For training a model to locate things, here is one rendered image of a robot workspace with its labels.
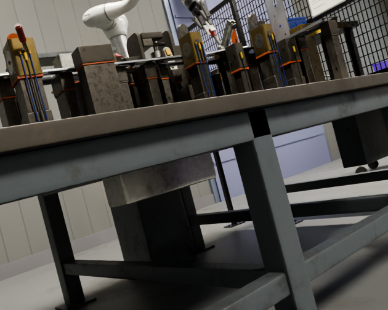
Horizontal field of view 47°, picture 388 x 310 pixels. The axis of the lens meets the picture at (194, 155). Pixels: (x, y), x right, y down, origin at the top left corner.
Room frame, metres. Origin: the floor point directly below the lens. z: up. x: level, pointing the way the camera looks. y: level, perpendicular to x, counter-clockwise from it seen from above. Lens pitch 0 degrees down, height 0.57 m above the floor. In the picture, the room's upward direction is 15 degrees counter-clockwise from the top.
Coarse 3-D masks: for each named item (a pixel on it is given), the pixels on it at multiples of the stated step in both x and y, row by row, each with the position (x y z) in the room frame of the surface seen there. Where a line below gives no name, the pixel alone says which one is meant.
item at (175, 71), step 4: (172, 72) 2.03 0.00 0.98; (176, 72) 2.04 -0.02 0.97; (172, 76) 2.04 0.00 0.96; (176, 76) 2.04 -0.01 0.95; (180, 76) 2.05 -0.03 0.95; (172, 80) 2.04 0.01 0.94; (176, 80) 2.03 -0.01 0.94; (180, 80) 2.05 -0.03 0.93; (172, 84) 2.05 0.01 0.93; (176, 84) 2.04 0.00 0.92; (180, 84) 2.05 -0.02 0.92; (176, 88) 2.04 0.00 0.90; (180, 88) 2.05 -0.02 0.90
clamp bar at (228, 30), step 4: (228, 20) 2.14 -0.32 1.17; (232, 20) 2.15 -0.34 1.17; (228, 24) 2.14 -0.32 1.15; (232, 24) 2.14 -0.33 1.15; (236, 24) 2.13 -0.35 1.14; (228, 28) 2.16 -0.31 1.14; (232, 28) 2.14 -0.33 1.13; (224, 32) 2.18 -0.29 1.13; (228, 32) 2.19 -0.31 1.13; (232, 32) 2.19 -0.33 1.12; (224, 36) 2.19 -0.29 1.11; (228, 36) 2.20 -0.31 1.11; (224, 40) 2.19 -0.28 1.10; (228, 40) 2.21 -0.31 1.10; (224, 44) 2.21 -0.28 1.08; (228, 44) 2.22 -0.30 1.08
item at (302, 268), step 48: (336, 96) 1.44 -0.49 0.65; (384, 96) 1.64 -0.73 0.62; (96, 144) 0.87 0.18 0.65; (144, 144) 0.94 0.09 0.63; (192, 144) 1.02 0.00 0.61; (240, 144) 1.19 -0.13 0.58; (384, 144) 2.09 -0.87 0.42; (0, 192) 0.74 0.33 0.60; (48, 192) 0.80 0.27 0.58; (144, 192) 1.23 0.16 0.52; (288, 192) 3.18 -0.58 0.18; (288, 240) 1.18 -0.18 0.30; (336, 240) 1.34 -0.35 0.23; (240, 288) 1.13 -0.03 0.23; (288, 288) 1.16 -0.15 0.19
